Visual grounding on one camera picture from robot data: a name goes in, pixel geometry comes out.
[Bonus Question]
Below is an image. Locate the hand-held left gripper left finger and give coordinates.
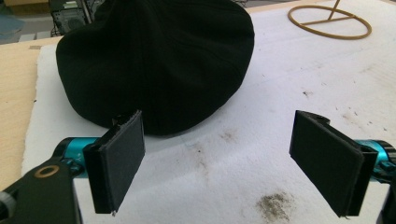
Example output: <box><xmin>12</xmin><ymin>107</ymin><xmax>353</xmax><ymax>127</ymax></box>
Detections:
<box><xmin>82</xmin><ymin>109</ymin><xmax>147</xmax><ymax>216</ymax></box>

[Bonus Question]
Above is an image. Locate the black metal equipment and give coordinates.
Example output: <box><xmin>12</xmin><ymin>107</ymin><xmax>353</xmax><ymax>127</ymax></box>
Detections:
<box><xmin>49</xmin><ymin>0</ymin><xmax>106</xmax><ymax>35</ymax></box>

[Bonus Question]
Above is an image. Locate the wooden ring stand base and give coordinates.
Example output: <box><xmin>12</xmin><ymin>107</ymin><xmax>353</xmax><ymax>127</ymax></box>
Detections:
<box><xmin>287</xmin><ymin>0</ymin><xmax>373</xmax><ymax>40</ymax></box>

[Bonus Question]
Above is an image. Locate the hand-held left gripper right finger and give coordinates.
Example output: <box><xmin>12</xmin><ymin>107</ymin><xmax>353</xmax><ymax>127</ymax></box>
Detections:
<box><xmin>289</xmin><ymin>109</ymin><xmax>378</xmax><ymax>218</ymax></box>

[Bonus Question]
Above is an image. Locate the white foam mat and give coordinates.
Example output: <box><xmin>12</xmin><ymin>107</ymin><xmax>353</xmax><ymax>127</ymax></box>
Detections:
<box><xmin>21</xmin><ymin>0</ymin><xmax>396</xmax><ymax>224</ymax></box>

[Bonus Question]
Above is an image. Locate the black knit hat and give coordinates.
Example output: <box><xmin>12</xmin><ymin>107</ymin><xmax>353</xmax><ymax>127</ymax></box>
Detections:
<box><xmin>55</xmin><ymin>0</ymin><xmax>256</xmax><ymax>136</ymax></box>

